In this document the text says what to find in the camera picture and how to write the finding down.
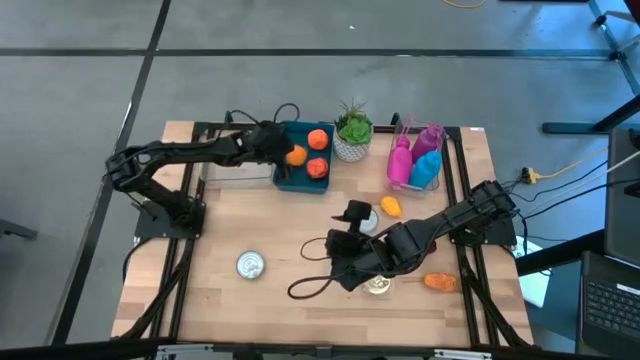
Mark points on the purple plastic water bottle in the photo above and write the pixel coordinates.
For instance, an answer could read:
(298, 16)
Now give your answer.
(427, 141)

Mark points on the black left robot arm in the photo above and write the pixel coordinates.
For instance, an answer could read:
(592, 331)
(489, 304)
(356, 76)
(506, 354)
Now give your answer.
(165, 150)

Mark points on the black rail with silver brackets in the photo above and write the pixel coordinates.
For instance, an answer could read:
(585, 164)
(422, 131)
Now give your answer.
(100, 350)

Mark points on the orange bumpy toy food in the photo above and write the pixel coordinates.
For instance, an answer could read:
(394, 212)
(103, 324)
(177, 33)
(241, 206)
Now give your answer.
(440, 282)

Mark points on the tall clear plastic bin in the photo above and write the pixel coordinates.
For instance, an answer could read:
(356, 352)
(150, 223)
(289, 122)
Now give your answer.
(440, 130)

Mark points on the gold-lid blue label can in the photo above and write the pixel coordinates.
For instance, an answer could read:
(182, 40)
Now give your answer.
(381, 288)

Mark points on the small silver-lid blue can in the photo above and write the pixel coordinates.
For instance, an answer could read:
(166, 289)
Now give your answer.
(374, 226)

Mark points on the blue plastic water bottle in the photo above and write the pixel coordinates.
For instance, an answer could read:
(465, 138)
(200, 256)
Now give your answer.
(426, 170)

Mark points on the grey rolling stand legs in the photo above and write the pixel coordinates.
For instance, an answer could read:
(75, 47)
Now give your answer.
(614, 56)

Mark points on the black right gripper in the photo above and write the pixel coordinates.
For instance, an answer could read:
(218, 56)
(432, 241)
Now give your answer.
(360, 250)

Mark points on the yellow toy lemon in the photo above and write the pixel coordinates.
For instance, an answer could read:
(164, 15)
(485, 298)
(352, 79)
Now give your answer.
(391, 206)

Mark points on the silver-lid yellowfin tuna can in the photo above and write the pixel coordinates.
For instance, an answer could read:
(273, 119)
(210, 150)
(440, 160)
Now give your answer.
(250, 264)

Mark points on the dark grey equipment panel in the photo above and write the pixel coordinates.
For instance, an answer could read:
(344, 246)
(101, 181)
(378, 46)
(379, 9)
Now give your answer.
(622, 210)

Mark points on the red-orange wrinkled toy fruit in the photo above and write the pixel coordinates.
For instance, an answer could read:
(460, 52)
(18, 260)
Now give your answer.
(317, 168)

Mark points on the grey furniture foot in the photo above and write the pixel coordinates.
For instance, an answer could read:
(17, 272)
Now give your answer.
(15, 229)

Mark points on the pink plastic water bottle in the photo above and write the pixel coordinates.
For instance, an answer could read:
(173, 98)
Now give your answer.
(400, 162)

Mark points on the teal plastic tray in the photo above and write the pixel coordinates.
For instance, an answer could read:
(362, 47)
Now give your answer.
(302, 182)

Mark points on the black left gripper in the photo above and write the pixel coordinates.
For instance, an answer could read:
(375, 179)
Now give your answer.
(267, 142)

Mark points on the succulent in patterned pot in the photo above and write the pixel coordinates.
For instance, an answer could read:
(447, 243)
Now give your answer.
(353, 135)

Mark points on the black metal table frame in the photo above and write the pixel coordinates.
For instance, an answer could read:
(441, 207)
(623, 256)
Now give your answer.
(201, 128)

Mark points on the orange toy fruit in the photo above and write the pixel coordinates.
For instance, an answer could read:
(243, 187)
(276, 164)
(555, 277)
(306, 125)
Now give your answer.
(318, 139)

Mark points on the wide clear plastic bin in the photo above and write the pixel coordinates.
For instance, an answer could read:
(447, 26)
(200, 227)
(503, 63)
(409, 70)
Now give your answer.
(235, 175)

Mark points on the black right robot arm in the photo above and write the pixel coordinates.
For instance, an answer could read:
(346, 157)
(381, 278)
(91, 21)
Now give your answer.
(450, 215)

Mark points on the white box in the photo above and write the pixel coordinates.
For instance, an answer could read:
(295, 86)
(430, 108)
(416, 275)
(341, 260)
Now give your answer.
(532, 285)

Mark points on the black desk leg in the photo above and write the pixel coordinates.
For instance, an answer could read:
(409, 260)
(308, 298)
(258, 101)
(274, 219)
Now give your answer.
(565, 128)

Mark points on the black laptop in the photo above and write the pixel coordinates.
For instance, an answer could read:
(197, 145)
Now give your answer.
(610, 305)

